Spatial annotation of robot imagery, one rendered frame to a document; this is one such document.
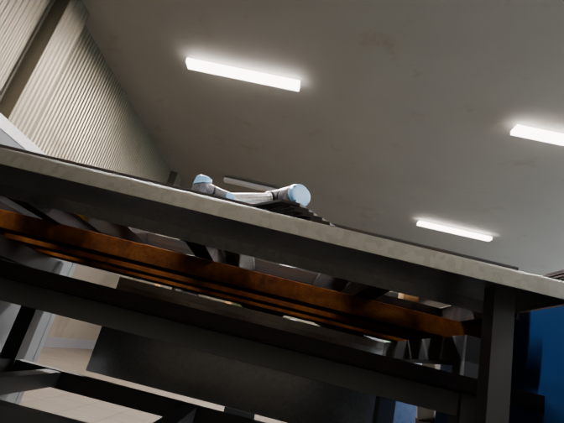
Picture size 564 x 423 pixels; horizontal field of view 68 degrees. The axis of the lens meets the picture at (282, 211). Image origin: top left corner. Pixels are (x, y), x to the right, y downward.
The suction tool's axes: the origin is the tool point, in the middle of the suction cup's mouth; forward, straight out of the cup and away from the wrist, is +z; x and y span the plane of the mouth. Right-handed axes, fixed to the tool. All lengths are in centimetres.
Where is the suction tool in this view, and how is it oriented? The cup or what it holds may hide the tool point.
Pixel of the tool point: (182, 244)
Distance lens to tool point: 180.8
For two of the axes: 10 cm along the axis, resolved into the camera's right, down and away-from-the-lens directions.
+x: 0.6, 3.4, 9.4
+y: 9.7, 2.0, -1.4
